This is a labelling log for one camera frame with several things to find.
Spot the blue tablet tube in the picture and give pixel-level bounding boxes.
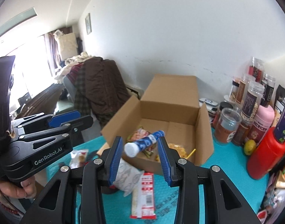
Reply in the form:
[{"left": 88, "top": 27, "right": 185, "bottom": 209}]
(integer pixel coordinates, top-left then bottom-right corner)
[{"left": 124, "top": 130, "right": 165, "bottom": 158}]

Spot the red candy packet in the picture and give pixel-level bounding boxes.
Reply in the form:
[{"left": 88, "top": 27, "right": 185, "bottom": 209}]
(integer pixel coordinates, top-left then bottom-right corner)
[{"left": 69, "top": 149, "right": 89, "bottom": 169}]

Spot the black coffee bag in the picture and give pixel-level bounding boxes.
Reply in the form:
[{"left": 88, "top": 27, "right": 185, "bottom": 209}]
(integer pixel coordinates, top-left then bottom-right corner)
[{"left": 272, "top": 84, "right": 285, "bottom": 127}]

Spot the red plastic bottle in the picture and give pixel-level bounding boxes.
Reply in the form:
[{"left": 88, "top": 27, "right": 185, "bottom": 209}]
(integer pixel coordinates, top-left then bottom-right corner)
[{"left": 247, "top": 127, "right": 285, "bottom": 180}]

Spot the white printed snack pouch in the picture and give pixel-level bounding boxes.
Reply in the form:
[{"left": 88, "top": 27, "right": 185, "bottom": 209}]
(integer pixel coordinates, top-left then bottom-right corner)
[{"left": 113, "top": 158, "right": 144, "bottom": 197}]

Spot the black lid spice jar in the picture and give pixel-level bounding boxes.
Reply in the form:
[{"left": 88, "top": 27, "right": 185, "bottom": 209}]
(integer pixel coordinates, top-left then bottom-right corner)
[{"left": 212, "top": 101, "right": 234, "bottom": 129}]

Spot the clear jar brown powder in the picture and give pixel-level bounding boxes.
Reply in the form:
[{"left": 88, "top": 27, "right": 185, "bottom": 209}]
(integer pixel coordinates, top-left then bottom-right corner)
[{"left": 214, "top": 108, "right": 241, "bottom": 144}]

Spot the yellow lemon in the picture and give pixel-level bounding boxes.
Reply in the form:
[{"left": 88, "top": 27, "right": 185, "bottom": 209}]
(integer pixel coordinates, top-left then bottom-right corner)
[{"left": 243, "top": 140, "right": 256, "bottom": 156}]

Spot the white remote device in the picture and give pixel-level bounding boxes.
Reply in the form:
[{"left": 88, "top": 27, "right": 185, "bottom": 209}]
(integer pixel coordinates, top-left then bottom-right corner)
[{"left": 199, "top": 98, "right": 219, "bottom": 108}]

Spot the brown jacket on chair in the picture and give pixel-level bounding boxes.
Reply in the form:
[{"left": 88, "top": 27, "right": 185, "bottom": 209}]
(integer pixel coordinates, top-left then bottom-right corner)
[{"left": 84, "top": 57, "right": 130, "bottom": 128}]

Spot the tall jar dark label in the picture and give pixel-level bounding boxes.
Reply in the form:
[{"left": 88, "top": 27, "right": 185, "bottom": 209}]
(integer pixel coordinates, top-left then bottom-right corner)
[{"left": 241, "top": 81, "right": 265, "bottom": 122}]

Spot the open cardboard box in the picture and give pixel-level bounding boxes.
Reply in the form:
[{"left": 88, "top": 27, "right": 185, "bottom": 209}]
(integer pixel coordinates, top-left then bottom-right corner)
[{"left": 101, "top": 74, "right": 214, "bottom": 166}]

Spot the person's left hand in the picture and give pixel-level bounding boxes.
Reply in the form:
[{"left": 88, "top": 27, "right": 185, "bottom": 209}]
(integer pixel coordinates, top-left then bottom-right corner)
[{"left": 0, "top": 176, "right": 37, "bottom": 199}]

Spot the yellow lollipop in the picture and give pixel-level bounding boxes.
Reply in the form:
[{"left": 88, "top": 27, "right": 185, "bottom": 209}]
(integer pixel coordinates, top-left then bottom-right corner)
[{"left": 155, "top": 148, "right": 197, "bottom": 162}]

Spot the framed wall picture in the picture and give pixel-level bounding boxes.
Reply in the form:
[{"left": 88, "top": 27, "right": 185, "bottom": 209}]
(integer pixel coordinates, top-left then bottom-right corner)
[{"left": 85, "top": 13, "right": 92, "bottom": 34}]

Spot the red white snack packet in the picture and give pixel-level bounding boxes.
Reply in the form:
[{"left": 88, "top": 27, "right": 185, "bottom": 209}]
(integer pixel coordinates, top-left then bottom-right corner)
[{"left": 130, "top": 172, "right": 157, "bottom": 220}]

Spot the pink bottle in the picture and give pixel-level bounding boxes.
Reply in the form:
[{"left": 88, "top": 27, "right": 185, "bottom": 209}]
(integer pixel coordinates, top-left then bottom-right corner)
[{"left": 244, "top": 105, "right": 275, "bottom": 146}]

